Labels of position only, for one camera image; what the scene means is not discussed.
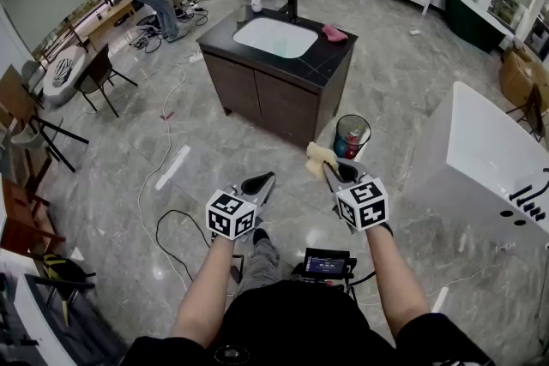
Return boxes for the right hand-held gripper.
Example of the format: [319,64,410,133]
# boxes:
[322,159,389,234]

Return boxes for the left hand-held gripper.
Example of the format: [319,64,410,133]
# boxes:
[205,171,278,243]

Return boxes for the yellow sponge brush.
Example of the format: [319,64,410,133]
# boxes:
[305,141,340,181]

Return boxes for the person's left forearm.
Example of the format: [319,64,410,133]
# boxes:
[171,233,237,348]

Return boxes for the person's right forearm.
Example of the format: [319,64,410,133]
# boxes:
[364,222,432,340]

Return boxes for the red bottle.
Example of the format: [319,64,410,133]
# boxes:
[345,130,361,159]

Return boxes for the person's grey trouser leg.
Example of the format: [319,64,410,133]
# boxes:
[233,235,283,299]

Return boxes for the black chest monitor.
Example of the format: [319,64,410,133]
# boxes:
[302,247,358,285]

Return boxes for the brown vanity cabinet black top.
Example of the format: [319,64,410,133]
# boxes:
[196,3,359,149]

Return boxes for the white bathtub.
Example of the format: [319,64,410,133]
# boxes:
[401,81,549,248]

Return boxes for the pink cloth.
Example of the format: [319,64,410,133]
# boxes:
[321,24,349,43]

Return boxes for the person's black shirt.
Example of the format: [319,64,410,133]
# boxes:
[124,278,497,366]

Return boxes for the white sink basin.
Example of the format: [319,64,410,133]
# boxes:
[232,15,319,60]

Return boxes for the black bathtub faucet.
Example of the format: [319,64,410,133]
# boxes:
[508,167,549,224]

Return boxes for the cardboard box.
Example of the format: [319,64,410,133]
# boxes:
[498,48,549,108]

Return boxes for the brown chair black legs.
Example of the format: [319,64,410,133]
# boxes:
[73,43,139,118]

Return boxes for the dark green bathtub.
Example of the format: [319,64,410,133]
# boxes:
[443,0,515,54]

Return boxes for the yellow-green bag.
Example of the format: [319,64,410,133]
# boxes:
[41,252,96,285]

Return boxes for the round white table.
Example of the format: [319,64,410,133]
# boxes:
[41,45,87,107]

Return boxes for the grey chair black legs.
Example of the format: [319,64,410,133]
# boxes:
[9,115,90,173]

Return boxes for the wooden low bench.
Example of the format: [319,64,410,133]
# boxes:
[80,0,136,44]

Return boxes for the striped cushion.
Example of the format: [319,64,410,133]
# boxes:
[52,57,75,88]

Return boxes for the small grey chair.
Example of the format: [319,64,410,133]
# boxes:
[20,59,47,108]

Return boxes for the wooden table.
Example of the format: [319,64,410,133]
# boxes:
[0,63,38,134]

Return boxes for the black wire wastebasket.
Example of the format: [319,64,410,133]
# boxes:
[333,114,372,160]

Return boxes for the black floor cable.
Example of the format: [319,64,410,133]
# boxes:
[154,208,214,284]

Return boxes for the white floor cable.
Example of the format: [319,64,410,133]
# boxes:
[136,55,192,292]

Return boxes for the tangle of black cables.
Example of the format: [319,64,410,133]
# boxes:
[127,0,235,56]

